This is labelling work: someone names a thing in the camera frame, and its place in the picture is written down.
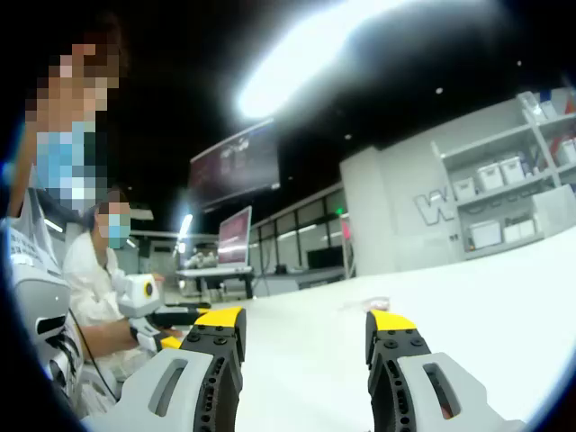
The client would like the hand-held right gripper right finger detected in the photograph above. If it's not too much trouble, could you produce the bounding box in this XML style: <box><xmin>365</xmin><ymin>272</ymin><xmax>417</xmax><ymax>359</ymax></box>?
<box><xmin>364</xmin><ymin>309</ymin><xmax>530</xmax><ymax>432</ymax></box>

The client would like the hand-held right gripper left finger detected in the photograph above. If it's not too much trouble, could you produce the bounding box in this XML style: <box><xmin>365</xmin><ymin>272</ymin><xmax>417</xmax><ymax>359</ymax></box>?
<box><xmin>114</xmin><ymin>306</ymin><xmax>248</xmax><ymax>432</ymax></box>

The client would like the clear resealable bag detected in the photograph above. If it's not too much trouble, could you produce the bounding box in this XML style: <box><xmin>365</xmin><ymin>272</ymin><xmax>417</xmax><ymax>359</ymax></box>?
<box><xmin>340</xmin><ymin>295</ymin><xmax>393</xmax><ymax>314</ymax></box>

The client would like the grey desk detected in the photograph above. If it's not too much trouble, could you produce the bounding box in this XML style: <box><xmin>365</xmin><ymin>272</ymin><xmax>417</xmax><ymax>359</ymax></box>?
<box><xmin>174</xmin><ymin>265</ymin><xmax>257</xmax><ymax>302</ymax></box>

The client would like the pale clutter heap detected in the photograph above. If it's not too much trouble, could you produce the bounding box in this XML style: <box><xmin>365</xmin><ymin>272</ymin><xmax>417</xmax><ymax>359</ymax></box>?
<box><xmin>187</xmin><ymin>248</ymin><xmax>219</xmax><ymax>271</ymax></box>

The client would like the short ceiling light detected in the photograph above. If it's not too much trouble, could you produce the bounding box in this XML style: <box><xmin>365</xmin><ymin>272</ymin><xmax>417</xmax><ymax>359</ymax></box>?
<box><xmin>178</xmin><ymin>212</ymin><xmax>194</xmax><ymax>254</ymax></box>

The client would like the grey chest device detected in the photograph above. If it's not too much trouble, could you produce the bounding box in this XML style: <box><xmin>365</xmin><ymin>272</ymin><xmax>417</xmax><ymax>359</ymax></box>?
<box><xmin>11</xmin><ymin>274</ymin><xmax>73</xmax><ymax>361</ymax></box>

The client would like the monitor on far desk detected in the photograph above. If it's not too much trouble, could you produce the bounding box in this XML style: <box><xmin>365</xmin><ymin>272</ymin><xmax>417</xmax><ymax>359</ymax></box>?
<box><xmin>217</xmin><ymin>205</ymin><xmax>254</xmax><ymax>267</ymax></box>

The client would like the low grey cabinet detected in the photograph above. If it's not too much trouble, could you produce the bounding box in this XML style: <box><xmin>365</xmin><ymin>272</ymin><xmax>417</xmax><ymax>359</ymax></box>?
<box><xmin>255</xmin><ymin>266</ymin><xmax>357</xmax><ymax>296</ymax></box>

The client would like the black monitor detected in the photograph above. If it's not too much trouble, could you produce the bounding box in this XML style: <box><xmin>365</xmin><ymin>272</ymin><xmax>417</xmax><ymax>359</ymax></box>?
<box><xmin>307</xmin><ymin>246</ymin><xmax>346</xmax><ymax>272</ymax></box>

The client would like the pink flag on stand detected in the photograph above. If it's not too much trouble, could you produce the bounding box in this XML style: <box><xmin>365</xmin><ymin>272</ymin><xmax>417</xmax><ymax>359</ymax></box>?
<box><xmin>339</xmin><ymin>214</ymin><xmax>356</xmax><ymax>276</ymax></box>

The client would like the hanging dark screen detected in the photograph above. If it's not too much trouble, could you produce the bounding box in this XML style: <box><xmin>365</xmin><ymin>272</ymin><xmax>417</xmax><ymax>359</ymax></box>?
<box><xmin>188</xmin><ymin>118</ymin><xmax>281</xmax><ymax>213</ymax></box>

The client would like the grey shelving unit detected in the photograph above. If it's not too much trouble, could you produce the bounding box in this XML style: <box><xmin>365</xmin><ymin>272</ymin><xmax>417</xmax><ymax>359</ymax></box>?
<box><xmin>430</xmin><ymin>88</ymin><xmax>576</xmax><ymax>254</ymax></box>

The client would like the group of white storage bins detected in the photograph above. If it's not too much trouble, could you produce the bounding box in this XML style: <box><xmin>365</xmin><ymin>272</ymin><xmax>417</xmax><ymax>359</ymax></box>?
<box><xmin>452</xmin><ymin>89</ymin><xmax>576</xmax><ymax>251</ymax></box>

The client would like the long ceiling light strip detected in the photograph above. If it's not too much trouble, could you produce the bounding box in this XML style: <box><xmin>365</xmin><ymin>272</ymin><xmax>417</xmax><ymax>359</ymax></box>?
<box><xmin>234</xmin><ymin>0</ymin><xmax>500</xmax><ymax>122</ymax></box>

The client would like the black cable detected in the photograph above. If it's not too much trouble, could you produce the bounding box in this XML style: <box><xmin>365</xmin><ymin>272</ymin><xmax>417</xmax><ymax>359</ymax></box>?
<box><xmin>66</xmin><ymin>307</ymin><xmax>119</xmax><ymax>401</ymax></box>

